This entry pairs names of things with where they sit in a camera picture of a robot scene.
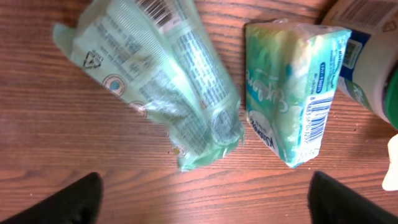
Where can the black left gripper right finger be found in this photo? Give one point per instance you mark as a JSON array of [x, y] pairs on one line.
[[331, 202]]

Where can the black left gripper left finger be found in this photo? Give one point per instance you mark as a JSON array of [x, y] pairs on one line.
[[80, 202]]

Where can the beige food pouch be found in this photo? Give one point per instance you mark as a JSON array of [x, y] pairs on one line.
[[391, 179]]

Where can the green lidded white jar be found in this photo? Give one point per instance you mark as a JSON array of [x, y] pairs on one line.
[[369, 71]]

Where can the teal tissue pack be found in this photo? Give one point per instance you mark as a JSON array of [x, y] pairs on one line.
[[292, 72]]

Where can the light green wipes packet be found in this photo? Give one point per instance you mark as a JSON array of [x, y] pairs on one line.
[[157, 57]]

